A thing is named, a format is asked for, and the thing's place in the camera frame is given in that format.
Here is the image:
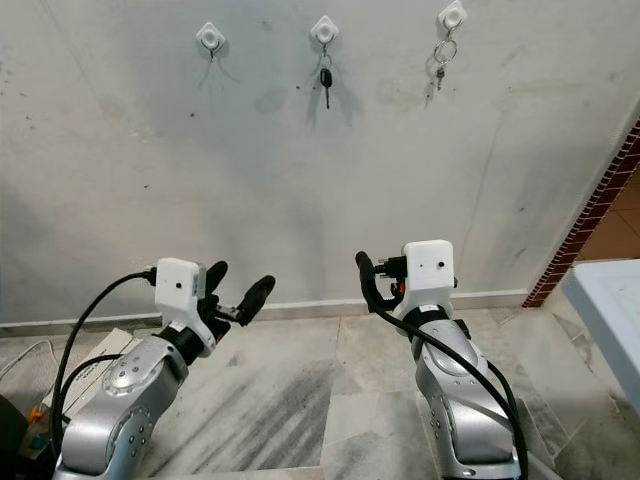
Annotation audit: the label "white table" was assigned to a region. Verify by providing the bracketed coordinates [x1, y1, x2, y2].
[560, 258, 640, 376]

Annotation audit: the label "white baseboard strip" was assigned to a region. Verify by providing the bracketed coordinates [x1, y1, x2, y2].
[0, 288, 529, 333]

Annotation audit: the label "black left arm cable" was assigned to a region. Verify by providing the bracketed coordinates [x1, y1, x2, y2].
[60, 352, 126, 451]

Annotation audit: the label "white wall hook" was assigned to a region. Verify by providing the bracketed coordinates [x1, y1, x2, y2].
[438, 0, 468, 33]
[310, 15, 340, 49]
[196, 22, 226, 59]

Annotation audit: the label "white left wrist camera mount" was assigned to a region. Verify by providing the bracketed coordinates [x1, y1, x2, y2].
[155, 257, 211, 353]

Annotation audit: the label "thin white floor cable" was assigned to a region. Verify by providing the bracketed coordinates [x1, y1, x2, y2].
[0, 337, 58, 386]

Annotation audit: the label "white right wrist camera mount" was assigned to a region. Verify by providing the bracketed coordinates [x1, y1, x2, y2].
[400, 240, 458, 313]

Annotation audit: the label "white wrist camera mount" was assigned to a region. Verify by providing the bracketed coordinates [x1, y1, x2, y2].
[155, 257, 211, 353]
[400, 240, 458, 313]

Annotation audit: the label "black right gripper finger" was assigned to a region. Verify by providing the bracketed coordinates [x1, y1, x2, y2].
[356, 251, 385, 311]

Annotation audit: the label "black car key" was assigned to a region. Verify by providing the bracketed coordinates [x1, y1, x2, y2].
[318, 46, 334, 111]

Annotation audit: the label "red brick wall trim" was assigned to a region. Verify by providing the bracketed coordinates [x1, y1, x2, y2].
[523, 120, 640, 309]

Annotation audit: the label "dark grey stand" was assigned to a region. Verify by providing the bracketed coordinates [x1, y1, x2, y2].
[0, 395, 61, 480]

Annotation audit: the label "silver keys on ring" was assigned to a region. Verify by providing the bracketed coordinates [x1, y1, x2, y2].
[430, 30, 459, 93]

